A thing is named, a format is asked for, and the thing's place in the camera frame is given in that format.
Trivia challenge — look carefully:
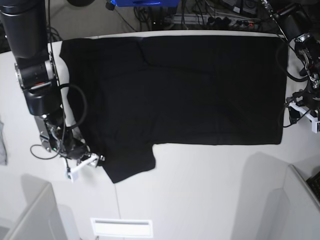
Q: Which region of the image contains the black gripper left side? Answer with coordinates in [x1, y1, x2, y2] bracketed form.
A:
[288, 83, 320, 125]

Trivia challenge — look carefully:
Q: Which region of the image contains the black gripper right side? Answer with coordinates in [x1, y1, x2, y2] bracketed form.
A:
[59, 138, 105, 167]

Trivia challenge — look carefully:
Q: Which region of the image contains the black T-shirt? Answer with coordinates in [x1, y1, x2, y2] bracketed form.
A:
[59, 35, 288, 183]

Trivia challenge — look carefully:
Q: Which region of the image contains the black robot arm right side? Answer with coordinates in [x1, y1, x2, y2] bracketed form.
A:
[0, 0, 105, 167]

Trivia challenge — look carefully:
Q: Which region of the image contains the white table slot plate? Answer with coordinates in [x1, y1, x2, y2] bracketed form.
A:
[90, 217, 154, 238]

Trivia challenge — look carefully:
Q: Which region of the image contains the black keyboard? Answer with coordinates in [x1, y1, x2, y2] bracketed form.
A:
[306, 175, 320, 199]

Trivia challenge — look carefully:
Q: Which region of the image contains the white partition panel left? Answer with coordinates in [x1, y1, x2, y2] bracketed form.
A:
[0, 174, 68, 240]

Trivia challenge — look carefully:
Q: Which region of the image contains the white partition panel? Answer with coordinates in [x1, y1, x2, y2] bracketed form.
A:
[256, 165, 320, 240]
[0, 174, 68, 240]

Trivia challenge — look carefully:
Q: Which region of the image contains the grey cloth at left edge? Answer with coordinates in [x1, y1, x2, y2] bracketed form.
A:
[0, 122, 8, 166]

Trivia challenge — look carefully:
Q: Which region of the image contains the white partition panel right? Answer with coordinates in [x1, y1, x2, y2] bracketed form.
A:
[256, 165, 320, 240]

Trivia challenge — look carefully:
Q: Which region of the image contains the blue box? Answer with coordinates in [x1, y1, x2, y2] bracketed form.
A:
[111, 0, 180, 8]

